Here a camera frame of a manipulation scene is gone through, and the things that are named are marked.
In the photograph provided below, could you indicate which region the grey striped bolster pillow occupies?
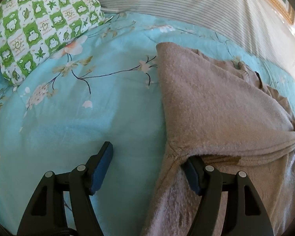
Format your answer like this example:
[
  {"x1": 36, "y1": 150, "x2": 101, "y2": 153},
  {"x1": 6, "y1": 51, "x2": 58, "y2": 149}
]
[{"x1": 99, "y1": 0, "x2": 295, "y2": 79}]

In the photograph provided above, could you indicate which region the green white checkered pillow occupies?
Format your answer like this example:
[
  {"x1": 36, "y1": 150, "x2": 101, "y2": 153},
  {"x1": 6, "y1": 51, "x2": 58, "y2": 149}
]
[{"x1": 0, "y1": 0, "x2": 105, "y2": 86}]

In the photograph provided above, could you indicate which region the turquoise floral bed sheet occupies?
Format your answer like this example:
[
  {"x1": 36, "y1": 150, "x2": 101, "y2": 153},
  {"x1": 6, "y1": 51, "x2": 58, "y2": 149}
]
[{"x1": 0, "y1": 13, "x2": 295, "y2": 235}]

